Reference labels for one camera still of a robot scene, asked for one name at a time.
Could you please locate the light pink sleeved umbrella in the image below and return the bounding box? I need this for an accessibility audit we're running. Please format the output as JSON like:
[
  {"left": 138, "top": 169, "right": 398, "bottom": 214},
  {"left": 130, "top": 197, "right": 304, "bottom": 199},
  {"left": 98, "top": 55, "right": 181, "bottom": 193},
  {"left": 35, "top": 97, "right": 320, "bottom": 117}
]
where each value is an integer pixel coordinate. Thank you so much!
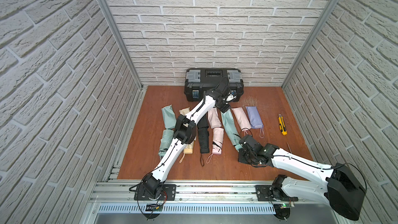
[{"left": 232, "top": 107, "right": 252, "bottom": 135}]

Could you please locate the black umbrella sleeve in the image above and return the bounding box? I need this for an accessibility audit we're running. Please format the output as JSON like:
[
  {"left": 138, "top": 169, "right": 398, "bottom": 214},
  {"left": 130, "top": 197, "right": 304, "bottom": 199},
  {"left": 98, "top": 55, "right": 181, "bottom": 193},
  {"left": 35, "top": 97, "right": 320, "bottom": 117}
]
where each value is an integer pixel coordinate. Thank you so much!
[{"left": 197, "top": 114, "right": 209, "bottom": 129}]

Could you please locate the black sleeved umbrella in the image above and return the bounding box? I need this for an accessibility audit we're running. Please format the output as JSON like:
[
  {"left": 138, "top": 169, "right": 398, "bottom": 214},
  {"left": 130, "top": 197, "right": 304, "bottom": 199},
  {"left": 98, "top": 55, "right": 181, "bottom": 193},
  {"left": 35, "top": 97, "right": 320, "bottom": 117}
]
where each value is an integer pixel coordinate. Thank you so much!
[{"left": 198, "top": 128, "right": 210, "bottom": 167}]

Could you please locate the cream umbrella sleeve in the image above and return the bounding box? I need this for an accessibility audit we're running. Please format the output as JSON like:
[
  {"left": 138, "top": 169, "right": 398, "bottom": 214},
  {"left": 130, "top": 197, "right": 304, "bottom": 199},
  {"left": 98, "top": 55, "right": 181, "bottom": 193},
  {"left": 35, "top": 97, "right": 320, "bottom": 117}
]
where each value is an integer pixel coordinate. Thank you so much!
[{"left": 179, "top": 107, "right": 190, "bottom": 116}]

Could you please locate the cream sleeved umbrella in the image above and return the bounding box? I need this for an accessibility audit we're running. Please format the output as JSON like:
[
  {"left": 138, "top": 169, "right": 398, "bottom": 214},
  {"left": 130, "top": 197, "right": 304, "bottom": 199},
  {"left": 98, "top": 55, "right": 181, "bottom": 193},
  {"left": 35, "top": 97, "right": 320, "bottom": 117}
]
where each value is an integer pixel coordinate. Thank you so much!
[{"left": 179, "top": 140, "right": 195, "bottom": 163}]

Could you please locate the mint green sleeved umbrella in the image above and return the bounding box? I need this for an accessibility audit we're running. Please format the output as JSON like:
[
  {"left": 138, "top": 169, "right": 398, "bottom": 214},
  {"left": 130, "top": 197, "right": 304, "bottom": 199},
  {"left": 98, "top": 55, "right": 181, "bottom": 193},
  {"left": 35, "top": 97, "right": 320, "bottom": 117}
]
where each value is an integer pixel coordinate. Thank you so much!
[{"left": 234, "top": 144, "right": 242, "bottom": 151}]

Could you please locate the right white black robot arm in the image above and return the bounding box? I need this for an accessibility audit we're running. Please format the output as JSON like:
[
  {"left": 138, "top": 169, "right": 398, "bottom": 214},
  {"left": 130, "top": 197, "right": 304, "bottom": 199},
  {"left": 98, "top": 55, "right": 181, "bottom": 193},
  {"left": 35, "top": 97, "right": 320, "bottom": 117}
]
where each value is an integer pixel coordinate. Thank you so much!
[{"left": 238, "top": 135, "right": 367, "bottom": 221}]

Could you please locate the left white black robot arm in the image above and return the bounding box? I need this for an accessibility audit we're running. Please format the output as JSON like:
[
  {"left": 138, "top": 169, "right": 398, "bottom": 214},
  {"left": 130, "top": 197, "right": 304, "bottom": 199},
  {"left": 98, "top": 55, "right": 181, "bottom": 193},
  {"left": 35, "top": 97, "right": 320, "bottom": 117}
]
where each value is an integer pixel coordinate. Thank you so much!
[{"left": 140, "top": 88, "right": 237, "bottom": 200}]

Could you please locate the black plastic toolbox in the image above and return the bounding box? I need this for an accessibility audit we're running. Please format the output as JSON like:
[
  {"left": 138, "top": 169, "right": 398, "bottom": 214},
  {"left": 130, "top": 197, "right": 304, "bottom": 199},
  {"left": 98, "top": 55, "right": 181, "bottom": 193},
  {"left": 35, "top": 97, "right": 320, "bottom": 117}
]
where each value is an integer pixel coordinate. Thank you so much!
[{"left": 184, "top": 68, "right": 244, "bottom": 102}]

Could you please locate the lavender sleeved umbrella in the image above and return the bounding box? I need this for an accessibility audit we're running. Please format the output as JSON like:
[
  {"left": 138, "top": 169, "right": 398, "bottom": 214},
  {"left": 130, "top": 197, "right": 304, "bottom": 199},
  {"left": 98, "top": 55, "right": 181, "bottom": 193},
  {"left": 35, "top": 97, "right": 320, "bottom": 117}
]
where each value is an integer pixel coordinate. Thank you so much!
[{"left": 245, "top": 106, "right": 264, "bottom": 139}]

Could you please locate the yellow utility knife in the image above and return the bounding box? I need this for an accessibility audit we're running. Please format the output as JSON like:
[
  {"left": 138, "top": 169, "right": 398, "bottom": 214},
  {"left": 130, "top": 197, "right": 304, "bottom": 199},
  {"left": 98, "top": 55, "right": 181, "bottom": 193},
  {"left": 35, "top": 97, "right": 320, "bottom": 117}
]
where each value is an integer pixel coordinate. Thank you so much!
[{"left": 278, "top": 114, "right": 287, "bottom": 135}]

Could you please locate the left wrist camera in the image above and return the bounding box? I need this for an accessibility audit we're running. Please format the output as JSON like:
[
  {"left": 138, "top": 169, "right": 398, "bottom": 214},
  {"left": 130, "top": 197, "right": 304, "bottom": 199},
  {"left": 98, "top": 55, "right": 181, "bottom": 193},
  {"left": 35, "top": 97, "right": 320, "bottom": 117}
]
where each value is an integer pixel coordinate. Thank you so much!
[{"left": 216, "top": 78, "right": 238, "bottom": 103}]

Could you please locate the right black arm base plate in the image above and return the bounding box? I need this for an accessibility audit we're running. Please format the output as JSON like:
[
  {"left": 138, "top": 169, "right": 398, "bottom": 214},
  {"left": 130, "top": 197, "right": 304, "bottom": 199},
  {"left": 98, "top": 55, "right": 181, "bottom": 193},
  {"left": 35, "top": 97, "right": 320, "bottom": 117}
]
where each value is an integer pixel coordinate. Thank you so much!
[{"left": 255, "top": 185, "right": 299, "bottom": 202}]

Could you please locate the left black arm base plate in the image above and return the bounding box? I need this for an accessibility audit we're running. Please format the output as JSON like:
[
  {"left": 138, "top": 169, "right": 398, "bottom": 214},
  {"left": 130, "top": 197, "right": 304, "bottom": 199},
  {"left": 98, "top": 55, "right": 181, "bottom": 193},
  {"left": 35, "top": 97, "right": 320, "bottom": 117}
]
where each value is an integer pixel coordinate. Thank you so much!
[{"left": 134, "top": 184, "right": 177, "bottom": 201}]

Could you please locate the aluminium mounting rail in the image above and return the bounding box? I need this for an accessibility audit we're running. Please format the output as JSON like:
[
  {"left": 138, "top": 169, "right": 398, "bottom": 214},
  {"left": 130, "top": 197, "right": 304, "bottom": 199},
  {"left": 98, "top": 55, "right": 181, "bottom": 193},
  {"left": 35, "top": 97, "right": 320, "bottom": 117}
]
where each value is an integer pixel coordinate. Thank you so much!
[{"left": 89, "top": 180, "right": 317, "bottom": 214}]

